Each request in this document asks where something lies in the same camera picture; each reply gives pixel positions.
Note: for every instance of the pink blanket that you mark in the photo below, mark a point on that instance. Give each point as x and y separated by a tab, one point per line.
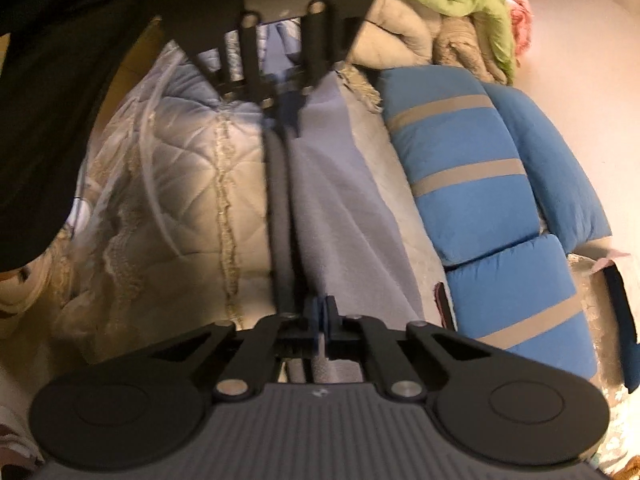
520	20

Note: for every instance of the cream lace cloth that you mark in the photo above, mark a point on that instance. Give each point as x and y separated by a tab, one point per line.
605	340

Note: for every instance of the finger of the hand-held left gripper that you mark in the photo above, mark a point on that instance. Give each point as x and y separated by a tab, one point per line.
317	50
250	60

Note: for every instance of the cream lace trimmed cover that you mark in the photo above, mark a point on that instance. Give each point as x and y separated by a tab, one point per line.
357	87

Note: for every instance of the plain blue pillow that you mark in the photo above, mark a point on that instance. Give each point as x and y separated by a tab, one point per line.
560	170

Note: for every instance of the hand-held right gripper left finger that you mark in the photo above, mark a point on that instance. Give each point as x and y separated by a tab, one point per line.
312	312

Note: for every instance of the beige puffy comforter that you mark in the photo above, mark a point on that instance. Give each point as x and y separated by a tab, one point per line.
395	30

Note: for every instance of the beige knitted blanket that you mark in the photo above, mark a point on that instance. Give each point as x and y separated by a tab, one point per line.
465	50

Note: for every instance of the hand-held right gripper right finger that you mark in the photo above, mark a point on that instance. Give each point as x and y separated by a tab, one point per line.
330	312

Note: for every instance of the blue pillow with beige stripes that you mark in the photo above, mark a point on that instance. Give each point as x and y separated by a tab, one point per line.
510	290
465	210

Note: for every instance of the grey-blue sweatpants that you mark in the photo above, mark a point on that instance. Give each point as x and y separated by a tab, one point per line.
345	210

